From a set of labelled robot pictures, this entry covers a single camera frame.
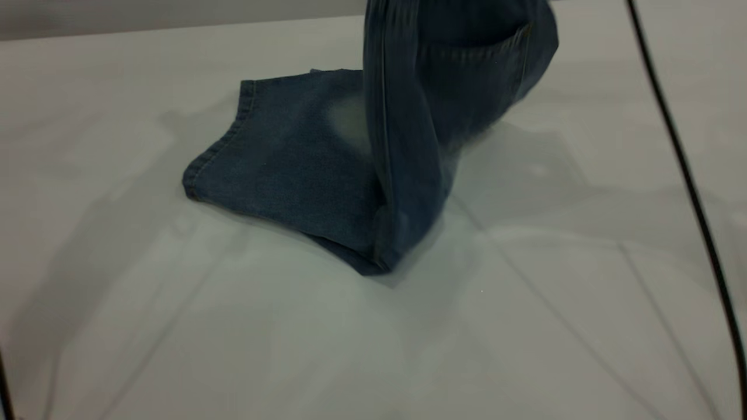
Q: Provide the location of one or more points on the blue denim shorts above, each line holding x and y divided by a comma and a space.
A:
292, 151

